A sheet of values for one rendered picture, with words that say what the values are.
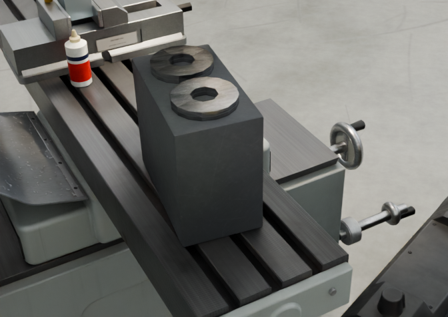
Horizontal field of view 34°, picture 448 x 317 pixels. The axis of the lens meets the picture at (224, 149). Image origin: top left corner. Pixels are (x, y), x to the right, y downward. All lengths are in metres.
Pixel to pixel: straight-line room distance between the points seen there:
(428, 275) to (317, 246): 0.52
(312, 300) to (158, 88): 0.35
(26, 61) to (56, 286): 0.42
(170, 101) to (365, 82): 2.36
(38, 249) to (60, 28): 0.42
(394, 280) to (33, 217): 0.69
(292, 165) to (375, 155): 1.34
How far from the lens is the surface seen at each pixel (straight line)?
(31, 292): 1.33
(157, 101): 0.96
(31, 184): 1.25
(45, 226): 1.26
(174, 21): 1.49
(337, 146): 1.70
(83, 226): 1.29
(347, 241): 1.66
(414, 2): 4.07
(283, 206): 1.07
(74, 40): 1.35
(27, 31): 1.47
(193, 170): 0.93
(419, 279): 1.49
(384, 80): 3.30
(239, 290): 0.95
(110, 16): 1.43
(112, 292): 1.40
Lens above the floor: 1.62
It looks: 35 degrees down
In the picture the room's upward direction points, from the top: 2 degrees counter-clockwise
